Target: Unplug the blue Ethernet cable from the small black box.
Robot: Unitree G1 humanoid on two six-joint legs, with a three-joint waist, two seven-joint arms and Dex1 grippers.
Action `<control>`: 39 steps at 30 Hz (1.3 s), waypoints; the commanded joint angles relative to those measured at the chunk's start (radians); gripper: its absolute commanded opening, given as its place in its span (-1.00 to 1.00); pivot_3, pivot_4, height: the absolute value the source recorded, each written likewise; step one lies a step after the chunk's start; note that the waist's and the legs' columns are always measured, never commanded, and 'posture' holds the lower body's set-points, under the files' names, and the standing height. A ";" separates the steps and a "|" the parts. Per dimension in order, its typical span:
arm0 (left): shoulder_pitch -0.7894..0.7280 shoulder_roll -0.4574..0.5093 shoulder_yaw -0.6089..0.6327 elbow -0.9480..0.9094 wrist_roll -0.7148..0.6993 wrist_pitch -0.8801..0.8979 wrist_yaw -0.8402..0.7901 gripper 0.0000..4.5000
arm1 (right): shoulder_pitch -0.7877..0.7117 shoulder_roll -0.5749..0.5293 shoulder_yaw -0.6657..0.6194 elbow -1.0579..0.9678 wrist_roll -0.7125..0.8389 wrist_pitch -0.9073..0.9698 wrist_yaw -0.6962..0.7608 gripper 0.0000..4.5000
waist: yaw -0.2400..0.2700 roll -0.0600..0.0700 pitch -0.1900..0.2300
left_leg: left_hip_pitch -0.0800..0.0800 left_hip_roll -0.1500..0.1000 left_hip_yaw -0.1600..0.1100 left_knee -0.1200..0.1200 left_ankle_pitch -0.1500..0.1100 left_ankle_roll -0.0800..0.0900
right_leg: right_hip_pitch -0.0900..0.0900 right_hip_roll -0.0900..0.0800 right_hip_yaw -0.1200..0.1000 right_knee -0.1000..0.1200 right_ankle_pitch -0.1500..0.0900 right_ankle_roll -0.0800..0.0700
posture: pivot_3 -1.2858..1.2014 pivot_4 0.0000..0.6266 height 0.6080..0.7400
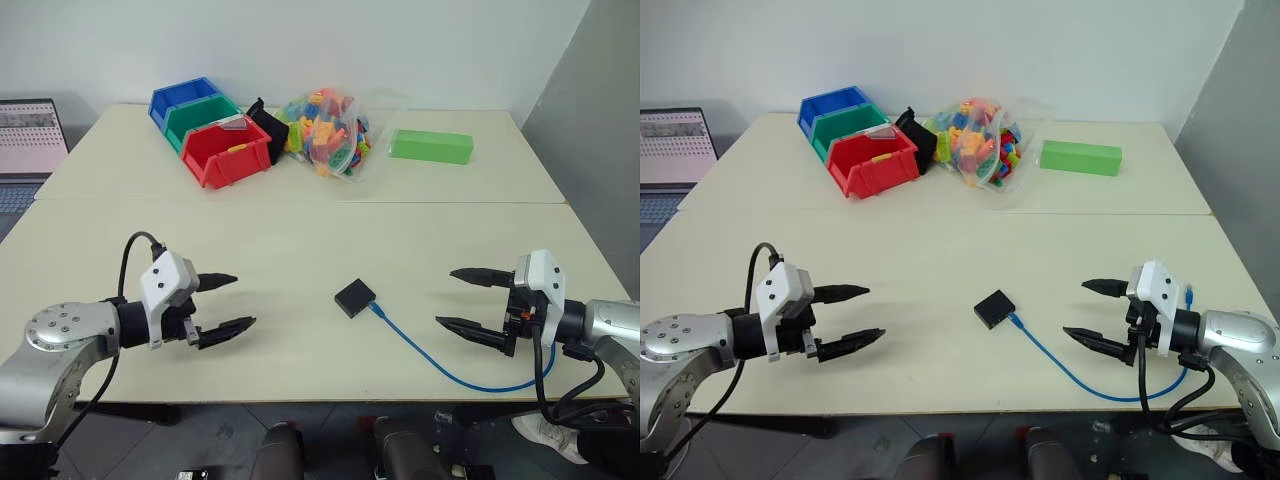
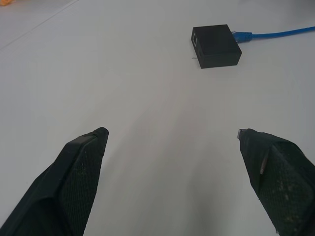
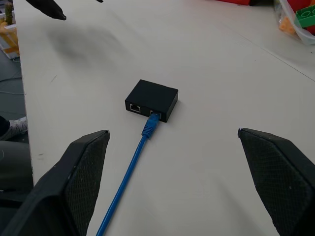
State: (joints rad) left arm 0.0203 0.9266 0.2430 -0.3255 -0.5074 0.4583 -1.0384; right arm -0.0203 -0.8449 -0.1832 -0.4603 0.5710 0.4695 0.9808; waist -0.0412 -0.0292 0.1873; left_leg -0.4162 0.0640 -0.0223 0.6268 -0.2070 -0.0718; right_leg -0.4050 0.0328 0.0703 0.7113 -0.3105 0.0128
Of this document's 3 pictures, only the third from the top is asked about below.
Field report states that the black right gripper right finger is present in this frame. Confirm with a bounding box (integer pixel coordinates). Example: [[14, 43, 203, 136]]
[[237, 127, 315, 236]]

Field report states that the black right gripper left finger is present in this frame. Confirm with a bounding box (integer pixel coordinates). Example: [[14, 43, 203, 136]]
[[0, 129, 111, 236]]

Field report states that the black network switch box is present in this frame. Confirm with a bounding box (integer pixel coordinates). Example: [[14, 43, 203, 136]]
[[125, 79, 179, 123]]

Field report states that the green plant stalk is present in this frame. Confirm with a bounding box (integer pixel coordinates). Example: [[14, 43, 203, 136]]
[[4, 3, 14, 26]]

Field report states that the white foam box yellow tape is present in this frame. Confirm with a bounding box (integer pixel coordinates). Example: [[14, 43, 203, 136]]
[[0, 22, 21, 59]]

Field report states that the grey patterned shoe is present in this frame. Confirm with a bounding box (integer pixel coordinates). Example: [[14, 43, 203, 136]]
[[0, 116, 29, 141]]

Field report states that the clear plastic bag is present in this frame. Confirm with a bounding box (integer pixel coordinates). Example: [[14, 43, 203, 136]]
[[274, 0, 315, 46]]

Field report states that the orange toy building brick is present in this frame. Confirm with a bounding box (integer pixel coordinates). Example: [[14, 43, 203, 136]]
[[279, 16, 296, 36]]

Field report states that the green toy building brick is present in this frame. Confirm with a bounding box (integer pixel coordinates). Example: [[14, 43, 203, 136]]
[[294, 5, 315, 29]]

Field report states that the red toy building brick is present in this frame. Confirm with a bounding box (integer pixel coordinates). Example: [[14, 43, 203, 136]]
[[286, 0, 315, 12]]

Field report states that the blue Ethernet cable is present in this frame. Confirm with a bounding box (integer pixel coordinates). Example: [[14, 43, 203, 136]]
[[95, 113, 161, 236]]

